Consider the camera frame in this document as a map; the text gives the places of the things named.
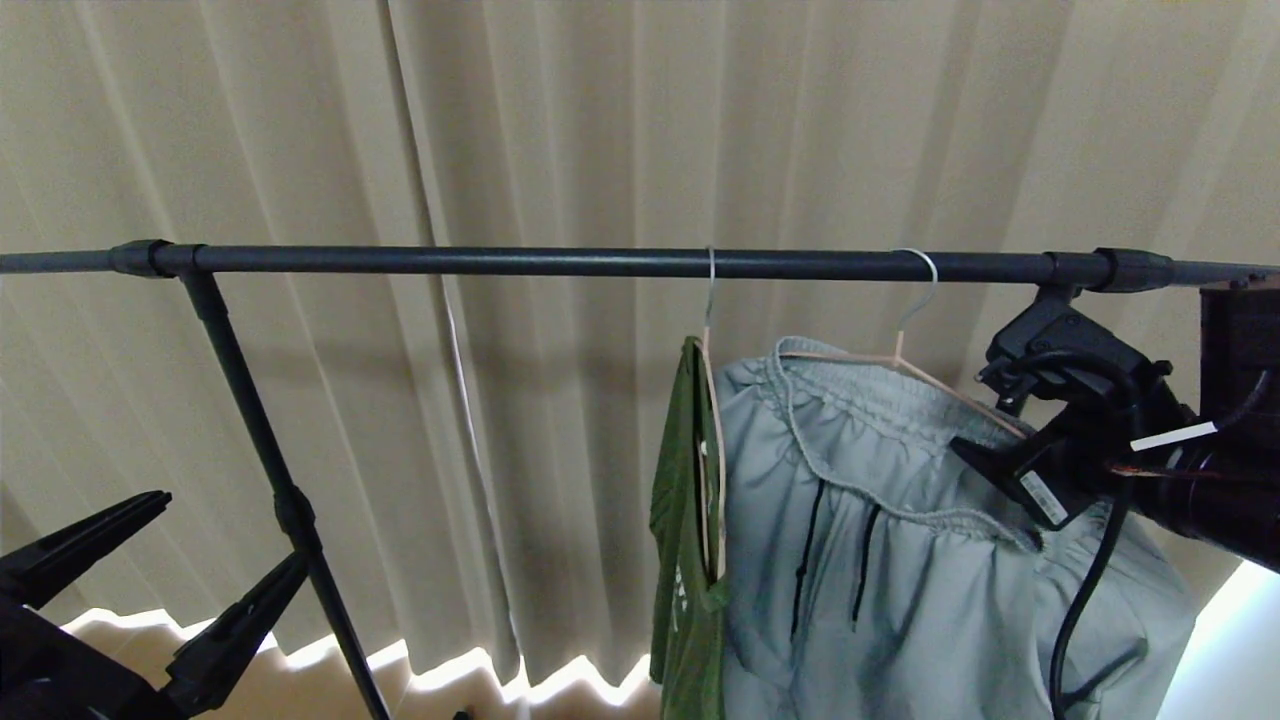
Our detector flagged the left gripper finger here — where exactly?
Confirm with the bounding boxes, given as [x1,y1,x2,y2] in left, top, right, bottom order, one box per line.
[163,550,309,716]
[0,490,173,609]

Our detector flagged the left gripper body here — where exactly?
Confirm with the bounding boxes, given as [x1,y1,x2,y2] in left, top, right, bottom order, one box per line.
[0,598,173,720]

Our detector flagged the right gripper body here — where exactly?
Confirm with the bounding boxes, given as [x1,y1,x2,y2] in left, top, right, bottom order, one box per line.
[948,400,1201,532]

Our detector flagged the pale grey shorts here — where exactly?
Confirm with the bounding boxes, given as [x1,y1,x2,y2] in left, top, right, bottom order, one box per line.
[715,337,1198,720]

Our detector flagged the pink clothes hanger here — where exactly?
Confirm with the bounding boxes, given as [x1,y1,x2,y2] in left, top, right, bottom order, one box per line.
[697,248,729,581]
[778,248,1031,441]

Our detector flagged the green long-sleeved shirt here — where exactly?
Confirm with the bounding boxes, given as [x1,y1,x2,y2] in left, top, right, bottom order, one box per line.
[648,337,731,720]

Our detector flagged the black clothes rack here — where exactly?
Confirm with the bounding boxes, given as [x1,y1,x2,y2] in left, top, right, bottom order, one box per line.
[0,240,1280,720]

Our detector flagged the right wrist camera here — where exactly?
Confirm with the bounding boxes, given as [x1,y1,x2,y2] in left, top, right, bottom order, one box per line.
[975,295,1173,413]

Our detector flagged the black cable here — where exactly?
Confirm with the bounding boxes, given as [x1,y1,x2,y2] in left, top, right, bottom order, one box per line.
[975,348,1146,720]

